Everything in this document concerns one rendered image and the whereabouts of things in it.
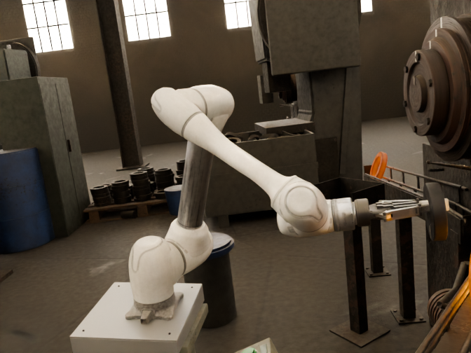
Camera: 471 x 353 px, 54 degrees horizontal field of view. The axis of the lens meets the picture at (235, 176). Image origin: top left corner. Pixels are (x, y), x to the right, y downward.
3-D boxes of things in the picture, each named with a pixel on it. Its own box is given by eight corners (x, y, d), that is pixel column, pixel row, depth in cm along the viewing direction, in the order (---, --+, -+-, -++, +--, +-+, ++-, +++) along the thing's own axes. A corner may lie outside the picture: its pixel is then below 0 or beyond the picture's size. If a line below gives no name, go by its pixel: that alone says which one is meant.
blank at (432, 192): (433, 178, 127) (420, 179, 128) (444, 185, 112) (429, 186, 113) (439, 232, 129) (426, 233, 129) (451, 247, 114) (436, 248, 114)
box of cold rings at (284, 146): (304, 195, 487) (298, 120, 472) (322, 216, 406) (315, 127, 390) (208, 206, 485) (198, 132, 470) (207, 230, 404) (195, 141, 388)
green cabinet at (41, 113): (22, 241, 437) (-13, 82, 408) (52, 220, 506) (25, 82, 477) (71, 236, 435) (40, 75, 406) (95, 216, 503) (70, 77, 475)
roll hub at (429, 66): (418, 130, 168) (415, 52, 162) (451, 139, 140) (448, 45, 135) (402, 132, 168) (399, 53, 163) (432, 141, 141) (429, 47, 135)
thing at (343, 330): (350, 312, 237) (340, 176, 223) (392, 331, 215) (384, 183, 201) (321, 327, 226) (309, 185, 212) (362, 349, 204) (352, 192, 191)
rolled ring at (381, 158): (385, 150, 257) (390, 151, 257) (375, 153, 276) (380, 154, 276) (376, 181, 257) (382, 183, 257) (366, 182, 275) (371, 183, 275)
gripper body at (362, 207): (355, 221, 130) (390, 218, 128) (357, 231, 122) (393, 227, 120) (352, 196, 129) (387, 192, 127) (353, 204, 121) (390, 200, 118)
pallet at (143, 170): (202, 192, 557) (197, 157, 549) (200, 209, 478) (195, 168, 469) (103, 204, 553) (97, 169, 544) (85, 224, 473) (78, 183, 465)
